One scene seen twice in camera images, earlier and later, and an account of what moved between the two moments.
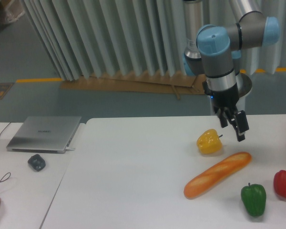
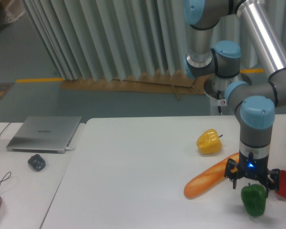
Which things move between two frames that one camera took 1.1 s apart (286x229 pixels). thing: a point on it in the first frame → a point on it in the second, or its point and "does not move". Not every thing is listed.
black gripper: [228, 98] → [255, 167]
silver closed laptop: [44, 134] does not move
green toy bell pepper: [253, 197] does not move
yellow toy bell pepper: [209, 142] does not move
